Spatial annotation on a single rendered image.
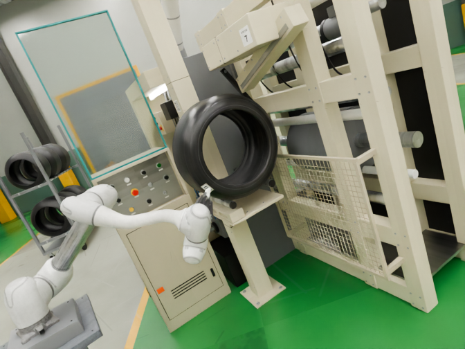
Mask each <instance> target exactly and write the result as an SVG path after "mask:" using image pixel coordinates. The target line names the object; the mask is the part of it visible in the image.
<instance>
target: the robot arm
mask: <svg viewBox="0 0 465 349"><path fill-rule="evenodd" d="M210 191H211V188H207V189H206V191H205V192H204V194H203V195H201V196H200V197H199V198H198V200H197V201H196V203H195V204H193V205H191V206H190V207H189V208H184V209H183V210H181V211H177V210H168V209H165V210H159V211H152V212H148V213H143V214H139V215H122V214H120V213H117V212H115V211H113V210H112V208H113V206H114V205H115V204H116V202H117V199H118V193H117V191H116V189H115V188H114V187H112V186H110V185H107V184H100V185H97V186H94V187H92V188H90V189H88V190H87V191H86V192H85V193H82V194H81V195H78V196H77V197H75V196H72V197H67V198H66V199H64V200H63V201H62V203H61V206H60V210H61V211H62V213H63V214H64V215H65V216H67V217H68V218H70V219H71V220H74V221H75V222H74V224H73V226H72V227H71V230H70V231H69V233H68V234H67V236H66V238H65V239H64V241H63V243H62V245H61V247H60V248H59V250H58V252H57V253H56V255H55V257H53V258H50V259H48V260H47V261H46V263H45V264H44V266H43V267H42V268H41V269H40V270H39V271H38V272H37V274H36V275H35V276H34V277H33V278H31V277H28V276H25V277H21V278H18V279H16V280H14V281H12V282H11V283H10V284H8V285H7V287H6V289H5V290H4V294H3V299H4V303H5V307H6V309H7V311H8V313H9V315H10V318H11V319H12V321H13V323H14V324H15V325H16V326H17V329H18V331H16V334H17V335H19V336H20V338H21V344H22V345H24V344H25V343H27V342H29V341H30V340H31V339H32V338H34V337H36V336H37V335H38V334H43V333H45V330H47V329H48V328H49V327H51V326H52V325H55V324H56V323H58V322H59V321H60V318H58V317H56V316H55V315H54V314H53V311H52V310H49V308H48V304H49V303H50V301H51V299H52V298H54V297H55V296H56V295H58V294H59V293H60V292H61V291H62V290H63V289H64V288H65V287H66V286H67V285H68V284H69V282H70V281H71V279H72V277H73V262H74V260H75V259H76V257H77V255H78V253H79V252H80V250H81V248H82V247H83V246H84V243H85V242H86V240H87V239H88V237H89V236H90V234H91V232H92V230H93V229H94V227H95V226H103V227H109V228H115V229H137V228H140V227H144V226H149V225H152V224H157V223H161V222H169V223H171V224H174V225H175V226H176V227H177V228H178V230H179V231H180V232H182V233H183V234H184V235H185V238H184V241H183V259H184V260H185V261H186V262H187V263H189V264H193V265H195V264H199V263H200V262H201V261H202V259H203V257H204V255H205V253H206V249H207V245H208V234H209V232H210V227H211V219H212V218H214V215H213V207H212V201H210ZM200 202H201V203H200Z"/></svg>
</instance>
